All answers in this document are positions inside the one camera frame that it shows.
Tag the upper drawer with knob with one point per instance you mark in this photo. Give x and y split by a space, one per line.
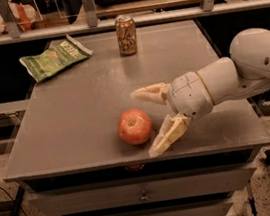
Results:
207 183

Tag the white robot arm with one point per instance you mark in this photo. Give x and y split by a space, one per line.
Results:
244 74

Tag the green chip bag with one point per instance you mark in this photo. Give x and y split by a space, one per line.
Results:
55 59

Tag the metal shelf rail frame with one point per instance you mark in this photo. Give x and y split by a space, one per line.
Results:
93 17

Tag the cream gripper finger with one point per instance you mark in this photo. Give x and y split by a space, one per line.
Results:
156 93
171 130

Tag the orange soda can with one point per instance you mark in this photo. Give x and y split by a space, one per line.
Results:
126 34

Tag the red apple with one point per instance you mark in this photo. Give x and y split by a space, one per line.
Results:
134 126

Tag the grey drawer cabinet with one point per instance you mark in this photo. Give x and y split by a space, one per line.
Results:
68 139

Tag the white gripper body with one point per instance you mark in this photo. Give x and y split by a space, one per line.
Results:
188 94

